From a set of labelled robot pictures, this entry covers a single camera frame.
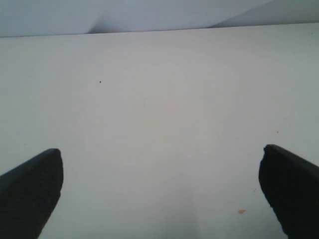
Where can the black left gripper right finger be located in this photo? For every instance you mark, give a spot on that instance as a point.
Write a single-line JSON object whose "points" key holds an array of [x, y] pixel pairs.
{"points": [[290, 184]]}

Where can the white backdrop sheet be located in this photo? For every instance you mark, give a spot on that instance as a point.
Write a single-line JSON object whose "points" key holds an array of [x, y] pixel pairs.
{"points": [[59, 17]]}

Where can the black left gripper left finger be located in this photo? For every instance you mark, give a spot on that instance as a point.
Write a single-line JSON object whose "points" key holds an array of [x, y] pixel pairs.
{"points": [[29, 194]]}

